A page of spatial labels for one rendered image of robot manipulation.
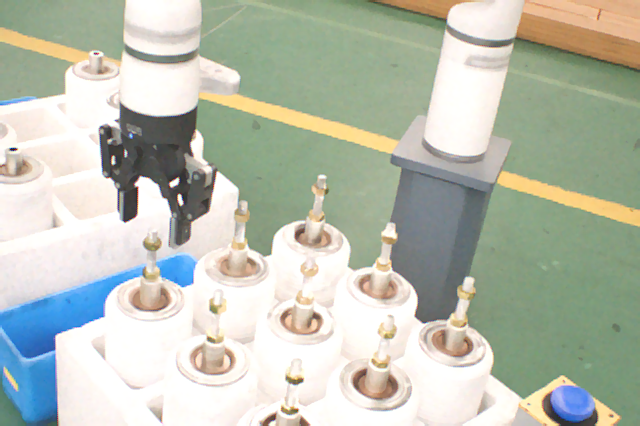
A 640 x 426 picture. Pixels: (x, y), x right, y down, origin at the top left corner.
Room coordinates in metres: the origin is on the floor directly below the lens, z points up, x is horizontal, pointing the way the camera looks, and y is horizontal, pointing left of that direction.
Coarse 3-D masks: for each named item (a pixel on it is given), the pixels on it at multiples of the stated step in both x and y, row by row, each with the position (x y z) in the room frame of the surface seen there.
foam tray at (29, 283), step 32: (64, 96) 1.39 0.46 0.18; (32, 128) 1.33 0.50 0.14; (64, 128) 1.29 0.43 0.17; (96, 128) 1.29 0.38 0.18; (64, 160) 1.24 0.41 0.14; (96, 160) 1.21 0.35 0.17; (64, 192) 1.12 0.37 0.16; (96, 192) 1.16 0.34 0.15; (224, 192) 1.16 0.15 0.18; (64, 224) 1.02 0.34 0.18; (96, 224) 1.03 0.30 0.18; (128, 224) 1.05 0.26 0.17; (160, 224) 1.09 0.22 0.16; (192, 224) 1.12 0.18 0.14; (224, 224) 1.16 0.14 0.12; (0, 256) 0.93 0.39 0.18; (32, 256) 0.96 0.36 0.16; (64, 256) 0.99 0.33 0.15; (96, 256) 1.02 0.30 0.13; (128, 256) 1.05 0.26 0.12; (160, 256) 1.09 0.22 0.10; (0, 288) 0.93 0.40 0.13; (32, 288) 0.96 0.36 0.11; (64, 288) 0.99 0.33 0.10
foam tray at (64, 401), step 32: (192, 288) 0.92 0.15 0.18; (96, 320) 0.83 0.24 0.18; (416, 320) 0.93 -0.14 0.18; (64, 352) 0.78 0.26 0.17; (96, 352) 0.78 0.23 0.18; (64, 384) 0.78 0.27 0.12; (96, 384) 0.73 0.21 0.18; (160, 384) 0.75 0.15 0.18; (64, 416) 0.79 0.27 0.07; (96, 416) 0.73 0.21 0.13; (128, 416) 0.69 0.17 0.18; (160, 416) 0.73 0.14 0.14; (480, 416) 0.77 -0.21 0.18; (512, 416) 0.78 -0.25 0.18
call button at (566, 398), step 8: (568, 384) 0.67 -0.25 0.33; (560, 392) 0.66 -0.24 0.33; (568, 392) 0.66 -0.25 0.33; (576, 392) 0.66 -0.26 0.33; (584, 392) 0.66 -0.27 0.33; (552, 400) 0.65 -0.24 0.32; (560, 400) 0.65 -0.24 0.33; (568, 400) 0.65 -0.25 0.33; (576, 400) 0.65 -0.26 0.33; (584, 400) 0.65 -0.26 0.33; (592, 400) 0.65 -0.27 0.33; (560, 408) 0.64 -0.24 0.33; (568, 408) 0.64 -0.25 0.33; (576, 408) 0.64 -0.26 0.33; (584, 408) 0.64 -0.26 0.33; (592, 408) 0.64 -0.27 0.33; (560, 416) 0.64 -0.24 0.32; (568, 416) 0.64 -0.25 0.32; (576, 416) 0.63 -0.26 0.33; (584, 416) 0.64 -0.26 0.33
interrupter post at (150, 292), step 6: (144, 282) 0.79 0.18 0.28; (150, 282) 0.79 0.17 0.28; (156, 282) 0.79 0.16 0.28; (144, 288) 0.79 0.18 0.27; (150, 288) 0.79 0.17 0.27; (156, 288) 0.79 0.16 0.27; (144, 294) 0.79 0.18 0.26; (150, 294) 0.79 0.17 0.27; (156, 294) 0.79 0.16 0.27; (144, 300) 0.79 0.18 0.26; (150, 300) 0.79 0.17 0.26; (156, 300) 0.79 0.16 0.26
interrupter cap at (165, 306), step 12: (120, 288) 0.81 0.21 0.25; (132, 288) 0.81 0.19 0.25; (168, 288) 0.82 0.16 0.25; (180, 288) 0.82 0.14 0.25; (120, 300) 0.79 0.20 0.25; (132, 300) 0.79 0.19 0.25; (168, 300) 0.80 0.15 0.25; (180, 300) 0.80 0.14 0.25; (132, 312) 0.77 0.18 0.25; (144, 312) 0.77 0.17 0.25; (156, 312) 0.78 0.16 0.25; (168, 312) 0.78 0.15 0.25
